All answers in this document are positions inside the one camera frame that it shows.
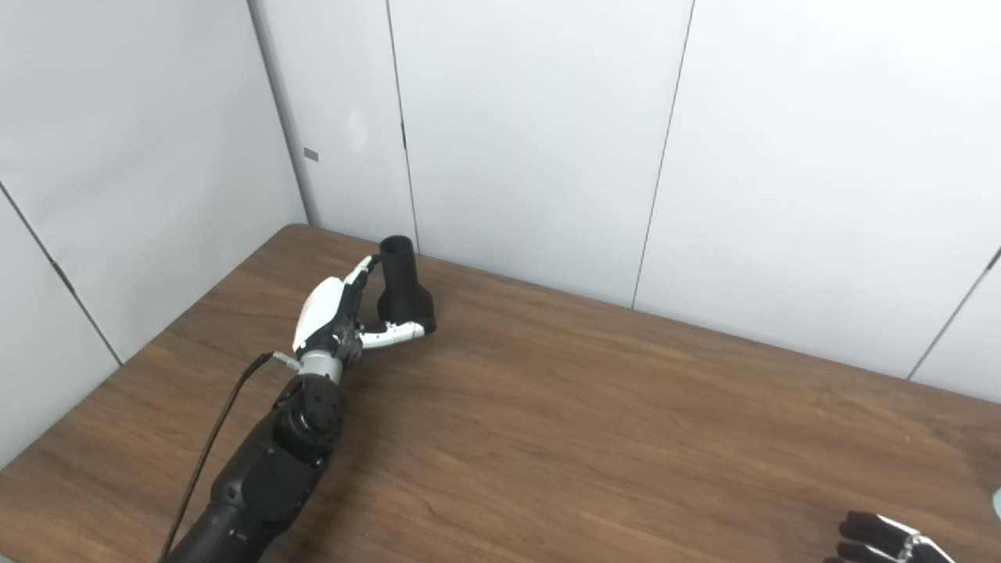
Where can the grey wall corner post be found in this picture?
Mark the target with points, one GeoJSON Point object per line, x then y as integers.
{"type": "Point", "coordinates": [285, 117]}

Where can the black funnel-shaped nozzle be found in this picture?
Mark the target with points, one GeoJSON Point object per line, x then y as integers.
{"type": "Point", "coordinates": [405, 297]}

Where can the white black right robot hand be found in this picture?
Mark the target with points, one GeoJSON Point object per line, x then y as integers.
{"type": "Point", "coordinates": [880, 539]}

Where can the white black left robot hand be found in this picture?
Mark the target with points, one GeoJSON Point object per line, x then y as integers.
{"type": "Point", "coordinates": [321, 309]}

